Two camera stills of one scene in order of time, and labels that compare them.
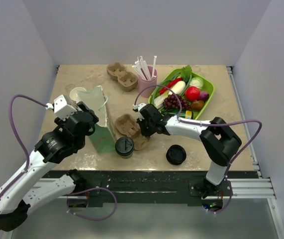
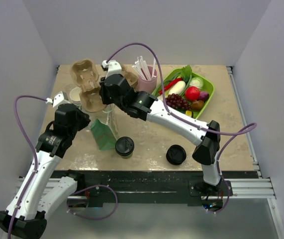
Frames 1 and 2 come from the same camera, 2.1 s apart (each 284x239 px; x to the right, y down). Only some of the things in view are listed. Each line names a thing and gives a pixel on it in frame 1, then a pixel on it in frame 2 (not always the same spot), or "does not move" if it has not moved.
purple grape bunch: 170,102 does not move
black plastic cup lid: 124,145 does not move
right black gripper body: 147,127 -> 107,98
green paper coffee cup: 128,157 does not move
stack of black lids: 176,154 does not move
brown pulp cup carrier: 126,125 -> 85,74
